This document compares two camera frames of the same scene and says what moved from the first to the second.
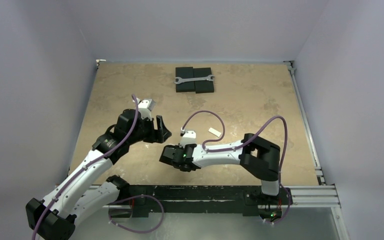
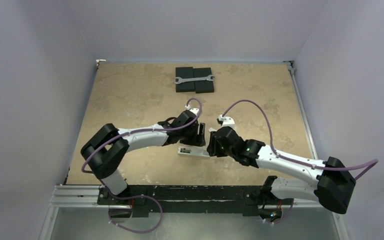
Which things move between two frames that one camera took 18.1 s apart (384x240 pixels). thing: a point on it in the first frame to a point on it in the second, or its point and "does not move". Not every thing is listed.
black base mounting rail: (245, 199) does not move
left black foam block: (185, 72) does not move
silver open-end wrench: (179, 80) does not move
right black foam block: (203, 86) does not move
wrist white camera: (144, 106) to (195, 110)
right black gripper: (169, 154) to (216, 142)
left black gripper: (157, 136) to (197, 140)
